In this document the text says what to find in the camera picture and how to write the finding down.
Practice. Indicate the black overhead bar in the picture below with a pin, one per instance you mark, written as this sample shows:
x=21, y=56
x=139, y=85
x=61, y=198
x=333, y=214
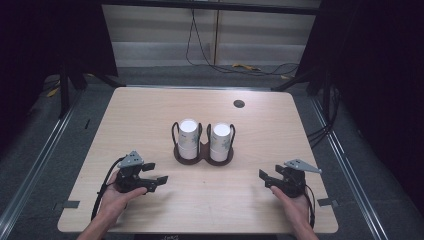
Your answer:
x=213, y=6

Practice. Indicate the metal floor rail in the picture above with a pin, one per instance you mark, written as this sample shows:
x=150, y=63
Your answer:
x=36, y=160
x=346, y=166

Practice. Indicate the yellow floor tape strip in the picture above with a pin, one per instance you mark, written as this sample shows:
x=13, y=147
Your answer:
x=52, y=92
x=246, y=67

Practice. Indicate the small black floor tape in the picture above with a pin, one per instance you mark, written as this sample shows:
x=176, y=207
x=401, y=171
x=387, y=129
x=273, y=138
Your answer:
x=87, y=124

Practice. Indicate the person's right hand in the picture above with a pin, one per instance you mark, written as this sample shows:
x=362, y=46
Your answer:
x=296, y=211

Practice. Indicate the grey tape piece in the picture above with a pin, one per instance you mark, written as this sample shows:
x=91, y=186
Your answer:
x=328, y=202
x=69, y=204

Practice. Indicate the dark curtain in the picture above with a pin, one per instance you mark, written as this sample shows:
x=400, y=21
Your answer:
x=376, y=83
x=40, y=50

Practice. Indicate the round grey table grommet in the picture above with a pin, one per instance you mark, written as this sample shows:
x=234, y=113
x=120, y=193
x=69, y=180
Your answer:
x=239, y=103

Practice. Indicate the black metal stand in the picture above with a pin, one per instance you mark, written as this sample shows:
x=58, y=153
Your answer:
x=64, y=93
x=325, y=90

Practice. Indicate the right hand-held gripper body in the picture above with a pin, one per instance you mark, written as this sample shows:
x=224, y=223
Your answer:
x=293, y=183

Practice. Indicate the person's left hand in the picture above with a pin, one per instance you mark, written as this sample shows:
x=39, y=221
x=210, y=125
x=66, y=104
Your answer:
x=115, y=201

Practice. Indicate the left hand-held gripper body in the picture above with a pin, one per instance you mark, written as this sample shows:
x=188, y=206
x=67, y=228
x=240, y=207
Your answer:
x=128, y=180

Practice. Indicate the brown double cup holder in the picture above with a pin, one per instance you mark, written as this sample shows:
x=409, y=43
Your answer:
x=202, y=154

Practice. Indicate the stack of white paper cups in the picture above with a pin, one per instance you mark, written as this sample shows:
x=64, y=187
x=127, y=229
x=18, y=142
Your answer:
x=220, y=143
x=188, y=140

